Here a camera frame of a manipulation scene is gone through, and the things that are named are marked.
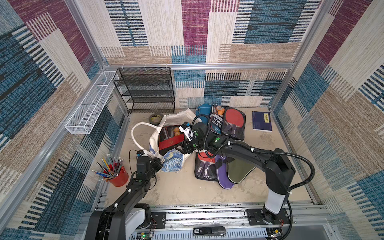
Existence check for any canvas tote bag starry print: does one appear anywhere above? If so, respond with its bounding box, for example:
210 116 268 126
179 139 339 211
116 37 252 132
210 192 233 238
131 109 196 173

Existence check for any black red paddle case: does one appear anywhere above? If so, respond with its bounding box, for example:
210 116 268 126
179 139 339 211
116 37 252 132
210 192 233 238
158 125 185 156

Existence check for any blue ping pong paddle case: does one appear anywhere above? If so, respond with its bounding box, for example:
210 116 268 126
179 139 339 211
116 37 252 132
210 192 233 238
195 104 213 125

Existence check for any clear ping pong set case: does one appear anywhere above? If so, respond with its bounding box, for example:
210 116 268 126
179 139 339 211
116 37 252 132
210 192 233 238
210 104 225 135

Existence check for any purple paddle case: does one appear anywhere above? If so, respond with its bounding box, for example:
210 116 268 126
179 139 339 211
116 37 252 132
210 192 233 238
215 155 235 190

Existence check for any red paddle mesh case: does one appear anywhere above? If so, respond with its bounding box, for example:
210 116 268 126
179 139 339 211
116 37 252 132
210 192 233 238
221 107 246 141

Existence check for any olive green paddle case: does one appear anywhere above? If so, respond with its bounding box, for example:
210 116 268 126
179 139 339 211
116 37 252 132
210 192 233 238
224 145 256 184

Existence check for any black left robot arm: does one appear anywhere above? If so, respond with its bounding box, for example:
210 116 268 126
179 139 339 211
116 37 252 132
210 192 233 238
85 155 163 240

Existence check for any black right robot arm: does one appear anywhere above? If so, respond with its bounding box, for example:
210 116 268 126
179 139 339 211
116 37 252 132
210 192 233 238
175 122 296 224

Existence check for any red pencil cup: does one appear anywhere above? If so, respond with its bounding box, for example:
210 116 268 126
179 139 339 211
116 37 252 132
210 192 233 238
92 154 129 187

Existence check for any roll of dark tape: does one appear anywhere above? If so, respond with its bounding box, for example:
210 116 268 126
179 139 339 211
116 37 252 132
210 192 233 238
149 113 164 126

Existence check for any dark blue notebook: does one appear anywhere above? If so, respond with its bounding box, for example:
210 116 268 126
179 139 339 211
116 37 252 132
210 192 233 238
252 111 273 132

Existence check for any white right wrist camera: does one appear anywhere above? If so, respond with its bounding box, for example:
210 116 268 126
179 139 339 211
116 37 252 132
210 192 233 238
179 122 195 141

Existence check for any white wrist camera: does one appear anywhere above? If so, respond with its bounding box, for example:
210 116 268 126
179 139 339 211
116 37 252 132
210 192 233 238
179 122 195 141
136 150 148 160

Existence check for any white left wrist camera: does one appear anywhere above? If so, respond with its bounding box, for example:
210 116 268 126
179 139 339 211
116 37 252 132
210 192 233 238
136 150 148 160

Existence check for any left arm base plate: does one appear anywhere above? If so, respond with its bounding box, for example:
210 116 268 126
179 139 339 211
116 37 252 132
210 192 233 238
126 211 166 232

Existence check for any black wire shelf rack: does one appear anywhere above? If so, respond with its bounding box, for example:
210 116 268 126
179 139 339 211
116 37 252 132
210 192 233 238
114 67 176 114

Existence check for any white mesh wall basket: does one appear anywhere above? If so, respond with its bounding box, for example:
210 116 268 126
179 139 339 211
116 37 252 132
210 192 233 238
65 72 116 135

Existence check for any black device on rail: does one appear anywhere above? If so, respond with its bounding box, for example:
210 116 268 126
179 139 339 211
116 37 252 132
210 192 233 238
193 226 226 237

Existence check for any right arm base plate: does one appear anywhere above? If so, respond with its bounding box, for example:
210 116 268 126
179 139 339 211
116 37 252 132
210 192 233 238
245 208 291 226

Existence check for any black corrugated cable conduit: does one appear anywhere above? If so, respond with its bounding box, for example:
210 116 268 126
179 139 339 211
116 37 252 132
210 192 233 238
190 113 316 240

